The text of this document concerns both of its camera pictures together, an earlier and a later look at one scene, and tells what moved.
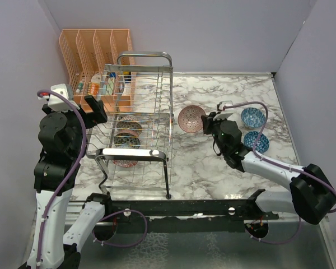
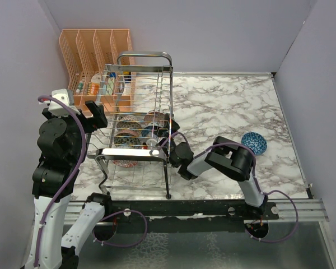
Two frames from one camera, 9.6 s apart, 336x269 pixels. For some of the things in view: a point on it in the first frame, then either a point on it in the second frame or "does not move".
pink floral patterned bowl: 190,119 to 157,117
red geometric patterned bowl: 125,163 does not move
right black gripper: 208,121 to 173,128
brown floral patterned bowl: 129,124 does not move
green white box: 110,86 does not move
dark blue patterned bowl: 250,139 does not move
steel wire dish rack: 130,135 does not move
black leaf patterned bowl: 126,140 does not move
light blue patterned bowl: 252,117 to 150,131
